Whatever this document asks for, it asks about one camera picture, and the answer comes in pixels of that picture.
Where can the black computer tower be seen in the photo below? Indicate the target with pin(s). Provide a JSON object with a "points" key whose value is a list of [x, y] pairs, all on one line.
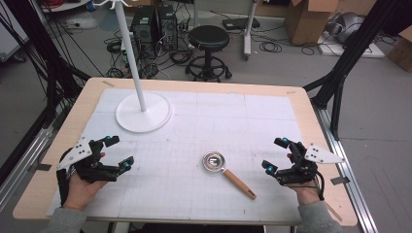
{"points": [[167, 27], [143, 30]]}

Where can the person's left hand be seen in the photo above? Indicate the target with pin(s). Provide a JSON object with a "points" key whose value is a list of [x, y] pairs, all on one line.
{"points": [[81, 192]]}

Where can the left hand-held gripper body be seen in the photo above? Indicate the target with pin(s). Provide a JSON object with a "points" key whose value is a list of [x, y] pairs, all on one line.
{"points": [[94, 168]]}

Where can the black tape piece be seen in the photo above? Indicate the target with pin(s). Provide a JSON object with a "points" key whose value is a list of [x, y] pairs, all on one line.
{"points": [[340, 180], [43, 167]]}

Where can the black round stool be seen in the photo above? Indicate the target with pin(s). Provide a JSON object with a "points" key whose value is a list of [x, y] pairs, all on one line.
{"points": [[209, 38]]}

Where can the large open cardboard box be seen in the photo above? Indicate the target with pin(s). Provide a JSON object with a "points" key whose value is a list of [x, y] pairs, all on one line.
{"points": [[307, 24]]}

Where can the aluminium rail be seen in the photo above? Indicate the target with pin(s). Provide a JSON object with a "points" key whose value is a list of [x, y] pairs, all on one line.
{"points": [[348, 168], [22, 161]]}

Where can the black metal frame stand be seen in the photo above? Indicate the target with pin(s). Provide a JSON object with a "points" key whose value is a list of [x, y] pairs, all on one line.
{"points": [[356, 42]]}

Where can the person's right hand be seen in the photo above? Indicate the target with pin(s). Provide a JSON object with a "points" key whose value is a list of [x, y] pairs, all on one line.
{"points": [[307, 193]]}

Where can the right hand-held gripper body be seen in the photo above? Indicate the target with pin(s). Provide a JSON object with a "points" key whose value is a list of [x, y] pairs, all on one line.
{"points": [[299, 173]]}

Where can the white flat board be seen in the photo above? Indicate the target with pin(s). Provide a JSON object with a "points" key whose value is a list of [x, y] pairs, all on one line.
{"points": [[372, 51]]}

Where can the grey rounded appliance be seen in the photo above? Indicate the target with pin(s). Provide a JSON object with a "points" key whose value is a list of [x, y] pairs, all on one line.
{"points": [[348, 27]]}

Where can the white stand with round base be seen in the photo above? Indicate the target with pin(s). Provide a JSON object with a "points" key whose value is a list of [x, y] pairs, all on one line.
{"points": [[142, 115]]}

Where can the small cardboard box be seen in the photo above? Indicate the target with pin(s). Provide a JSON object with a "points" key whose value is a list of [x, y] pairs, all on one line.
{"points": [[401, 51]]}

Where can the white cart leg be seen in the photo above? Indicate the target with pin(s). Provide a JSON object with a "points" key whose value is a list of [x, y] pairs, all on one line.
{"points": [[247, 35]]}

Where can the flat black device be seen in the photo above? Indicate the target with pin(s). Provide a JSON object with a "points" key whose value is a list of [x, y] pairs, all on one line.
{"points": [[241, 23]]}

